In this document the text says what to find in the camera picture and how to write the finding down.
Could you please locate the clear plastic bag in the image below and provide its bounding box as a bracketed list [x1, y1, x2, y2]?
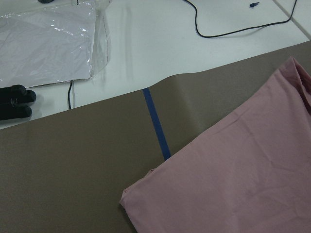
[0, 0, 110, 88]

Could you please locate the black folded tripod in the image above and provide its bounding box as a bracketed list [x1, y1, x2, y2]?
[0, 85, 36, 120]

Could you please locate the pink printed t-shirt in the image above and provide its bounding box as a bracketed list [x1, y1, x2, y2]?
[120, 58, 311, 233]

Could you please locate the black desk cable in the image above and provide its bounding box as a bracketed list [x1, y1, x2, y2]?
[182, 0, 298, 38]

